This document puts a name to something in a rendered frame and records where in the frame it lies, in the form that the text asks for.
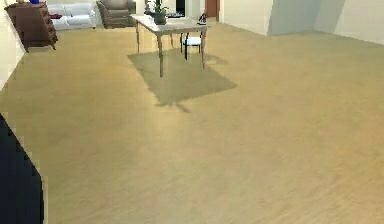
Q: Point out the black chair with white seat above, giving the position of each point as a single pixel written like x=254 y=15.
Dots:
x=192 y=40

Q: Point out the pale wooden table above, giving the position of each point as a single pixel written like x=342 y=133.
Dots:
x=173 y=26

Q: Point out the green house plant in pot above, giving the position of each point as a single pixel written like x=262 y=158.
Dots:
x=160 y=13

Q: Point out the brown room door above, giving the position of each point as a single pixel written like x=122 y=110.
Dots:
x=212 y=8

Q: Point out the grey-brown armchair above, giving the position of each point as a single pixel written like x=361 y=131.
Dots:
x=115 y=13

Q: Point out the white sofa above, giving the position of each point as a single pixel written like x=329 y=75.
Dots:
x=75 y=15

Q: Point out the dark red cushion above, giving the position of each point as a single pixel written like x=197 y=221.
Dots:
x=55 y=16

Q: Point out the brown wooden chest of drawers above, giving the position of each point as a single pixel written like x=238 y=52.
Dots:
x=33 y=25

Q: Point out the dark navy furniture block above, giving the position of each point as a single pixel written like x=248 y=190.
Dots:
x=16 y=183

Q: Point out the blue vase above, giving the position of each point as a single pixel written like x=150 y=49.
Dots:
x=34 y=1

